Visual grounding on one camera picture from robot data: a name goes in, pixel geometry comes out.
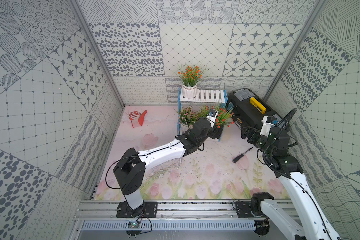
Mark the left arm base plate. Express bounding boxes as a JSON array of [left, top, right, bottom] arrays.
[[117, 201, 158, 218]]

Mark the aluminium rail frame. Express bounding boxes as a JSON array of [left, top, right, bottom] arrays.
[[73, 197, 320, 221]]

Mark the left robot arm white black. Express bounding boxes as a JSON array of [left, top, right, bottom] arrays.
[[113, 116, 218, 211]]

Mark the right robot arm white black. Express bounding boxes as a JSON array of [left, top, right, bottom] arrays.
[[241, 123, 341, 240]]

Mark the red flower pot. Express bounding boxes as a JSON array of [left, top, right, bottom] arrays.
[[213, 106, 234, 129]]

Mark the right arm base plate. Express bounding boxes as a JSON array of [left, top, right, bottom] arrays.
[[233, 201, 267, 218]]

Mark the black plastic toolbox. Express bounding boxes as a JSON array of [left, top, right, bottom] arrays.
[[227, 89, 283, 140]]

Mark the orange flower pot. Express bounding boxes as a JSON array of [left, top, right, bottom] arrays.
[[178, 65, 206, 99]]

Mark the blue white wooden rack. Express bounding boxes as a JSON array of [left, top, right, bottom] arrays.
[[176, 88, 228, 142]]

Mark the pink flower pot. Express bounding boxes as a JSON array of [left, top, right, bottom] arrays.
[[198, 106, 211, 118], [178, 107, 199, 129]]

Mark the black screwdriver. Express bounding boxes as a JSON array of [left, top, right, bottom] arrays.
[[233, 147, 253, 163]]

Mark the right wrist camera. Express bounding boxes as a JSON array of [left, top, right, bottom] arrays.
[[260, 116, 279, 137]]

